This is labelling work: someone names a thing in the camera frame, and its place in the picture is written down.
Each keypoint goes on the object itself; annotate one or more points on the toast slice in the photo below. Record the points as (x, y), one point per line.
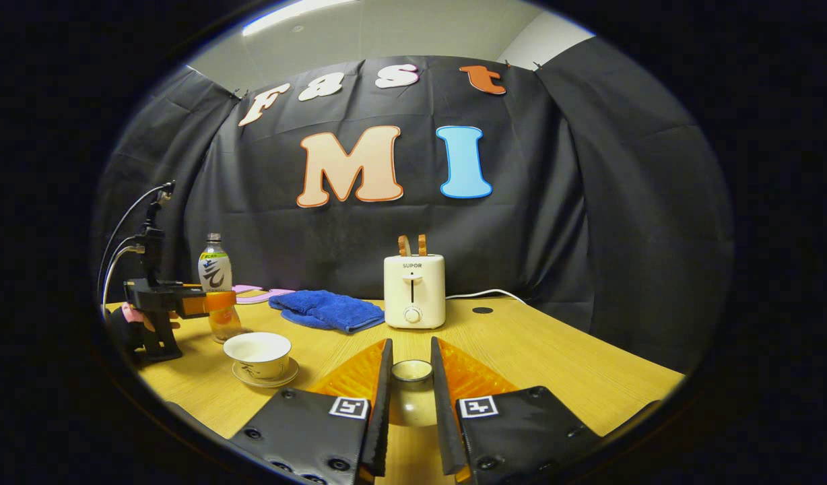
(422, 245)
(404, 246)

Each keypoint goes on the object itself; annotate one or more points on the cream teacup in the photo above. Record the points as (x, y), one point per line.
(262, 364)

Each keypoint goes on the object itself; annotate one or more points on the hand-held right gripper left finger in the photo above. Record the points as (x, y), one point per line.
(381, 417)

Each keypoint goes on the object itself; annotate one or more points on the cream teacup lid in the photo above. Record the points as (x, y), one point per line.
(413, 404)

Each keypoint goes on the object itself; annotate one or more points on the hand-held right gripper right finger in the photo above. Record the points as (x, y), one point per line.
(444, 424)

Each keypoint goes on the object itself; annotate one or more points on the pink paper cutout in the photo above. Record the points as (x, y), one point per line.
(279, 294)

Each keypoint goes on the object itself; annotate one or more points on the cream saucer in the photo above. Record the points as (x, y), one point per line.
(282, 378)

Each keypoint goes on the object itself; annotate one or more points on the clear water bottle white label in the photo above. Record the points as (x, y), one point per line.
(215, 269)

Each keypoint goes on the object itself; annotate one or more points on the black backdrop cloth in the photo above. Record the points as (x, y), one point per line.
(588, 202)

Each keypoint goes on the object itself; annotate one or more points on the blue towel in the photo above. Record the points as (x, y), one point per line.
(326, 310)

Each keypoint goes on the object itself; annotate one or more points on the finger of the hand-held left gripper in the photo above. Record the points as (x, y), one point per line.
(211, 303)

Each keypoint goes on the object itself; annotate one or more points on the white toaster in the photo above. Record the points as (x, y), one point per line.
(415, 289)

